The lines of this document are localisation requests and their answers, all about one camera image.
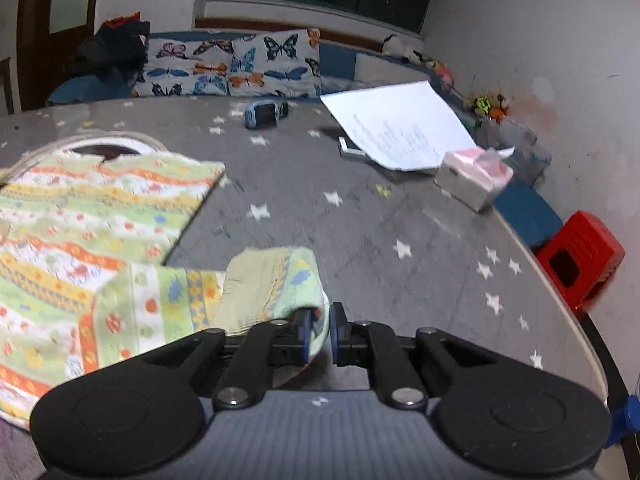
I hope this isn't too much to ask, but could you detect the striped floral baby garment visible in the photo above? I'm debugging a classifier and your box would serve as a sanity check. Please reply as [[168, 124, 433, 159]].
[[1, 142, 329, 429]]

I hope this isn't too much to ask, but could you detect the dark clothes pile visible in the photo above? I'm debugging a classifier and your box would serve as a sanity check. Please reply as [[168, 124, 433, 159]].
[[75, 12, 150, 80]]

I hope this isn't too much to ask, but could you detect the grey star bed mat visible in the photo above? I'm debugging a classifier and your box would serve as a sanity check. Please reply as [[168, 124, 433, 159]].
[[1, 98, 610, 479]]

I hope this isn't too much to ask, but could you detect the pink tissue pack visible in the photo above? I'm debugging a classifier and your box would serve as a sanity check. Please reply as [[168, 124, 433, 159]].
[[435, 146, 514, 212]]

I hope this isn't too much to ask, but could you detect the white paper sheet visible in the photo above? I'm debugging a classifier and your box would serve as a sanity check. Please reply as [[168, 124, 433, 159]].
[[321, 81, 475, 171]]

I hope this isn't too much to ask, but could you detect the blue smart watch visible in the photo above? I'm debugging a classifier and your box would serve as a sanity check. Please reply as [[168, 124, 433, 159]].
[[244, 100, 290, 130]]

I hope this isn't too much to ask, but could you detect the red plastic stool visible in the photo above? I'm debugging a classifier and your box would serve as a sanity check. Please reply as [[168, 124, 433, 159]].
[[535, 210, 626, 318]]

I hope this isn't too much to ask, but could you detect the clear storage box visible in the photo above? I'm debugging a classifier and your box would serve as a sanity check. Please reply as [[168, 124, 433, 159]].
[[476, 118, 552, 186]]

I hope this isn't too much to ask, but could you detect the plush toys pile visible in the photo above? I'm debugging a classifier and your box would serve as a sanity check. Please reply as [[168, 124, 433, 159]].
[[382, 34, 510, 124]]

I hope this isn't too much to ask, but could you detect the grey plain pillow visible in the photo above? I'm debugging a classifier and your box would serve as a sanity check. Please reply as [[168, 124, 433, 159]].
[[352, 53, 431, 90]]

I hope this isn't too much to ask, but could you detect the butterfly print pillow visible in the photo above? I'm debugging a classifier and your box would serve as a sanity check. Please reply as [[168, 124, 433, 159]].
[[132, 28, 322, 99]]

